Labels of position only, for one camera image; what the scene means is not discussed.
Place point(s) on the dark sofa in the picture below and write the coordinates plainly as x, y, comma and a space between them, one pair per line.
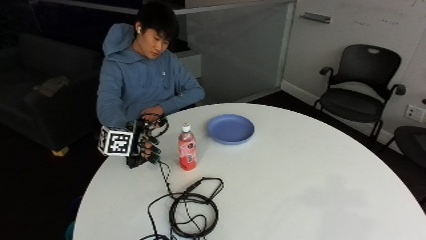
42, 86

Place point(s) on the black office chair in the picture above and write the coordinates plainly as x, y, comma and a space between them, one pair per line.
360, 90

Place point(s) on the blue plate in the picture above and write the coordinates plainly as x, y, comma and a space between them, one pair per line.
231, 128

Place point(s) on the white wall socket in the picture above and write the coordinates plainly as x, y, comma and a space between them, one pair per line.
415, 113

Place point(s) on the red drink bottle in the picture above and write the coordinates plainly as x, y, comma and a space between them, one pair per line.
187, 148

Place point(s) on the the person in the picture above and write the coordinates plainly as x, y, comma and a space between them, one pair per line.
142, 73

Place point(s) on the white marker cube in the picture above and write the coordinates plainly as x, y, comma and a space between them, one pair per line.
117, 141

